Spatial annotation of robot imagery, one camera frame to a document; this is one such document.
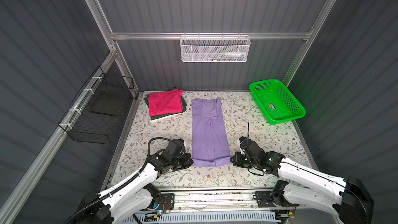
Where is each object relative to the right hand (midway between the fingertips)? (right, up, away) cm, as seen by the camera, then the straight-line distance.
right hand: (231, 161), depth 80 cm
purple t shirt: (-10, +7, +15) cm, 19 cm away
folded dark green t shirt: (-27, +28, +28) cm, 48 cm away
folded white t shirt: (-47, +19, +23) cm, 56 cm away
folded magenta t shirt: (-40, +31, +26) cm, 57 cm away
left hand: (-19, -1, 0) cm, 19 cm away
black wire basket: (-67, +24, -8) cm, 72 cm away
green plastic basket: (+40, +32, +36) cm, 62 cm away
